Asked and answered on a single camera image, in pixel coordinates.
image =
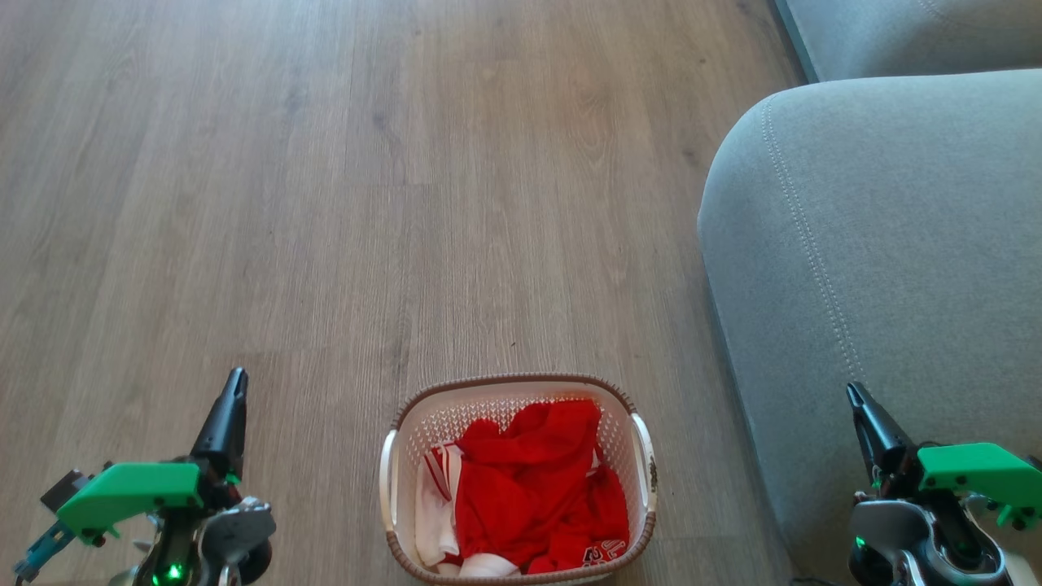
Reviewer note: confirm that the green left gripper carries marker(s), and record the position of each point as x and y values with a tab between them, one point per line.
130	488

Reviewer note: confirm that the white garment with red stripes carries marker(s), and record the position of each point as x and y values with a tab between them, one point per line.
431	521

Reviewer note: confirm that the grey sofa module, yellow backrest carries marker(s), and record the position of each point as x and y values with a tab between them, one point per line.
912	32

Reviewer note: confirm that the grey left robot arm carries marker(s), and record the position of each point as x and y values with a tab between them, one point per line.
232	533

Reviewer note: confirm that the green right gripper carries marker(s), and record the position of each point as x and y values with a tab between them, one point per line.
985	472

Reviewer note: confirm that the grey backless sofa seat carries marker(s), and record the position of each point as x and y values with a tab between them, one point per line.
879	244

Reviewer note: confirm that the white woven-rim laundry basket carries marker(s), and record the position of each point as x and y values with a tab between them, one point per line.
440	419

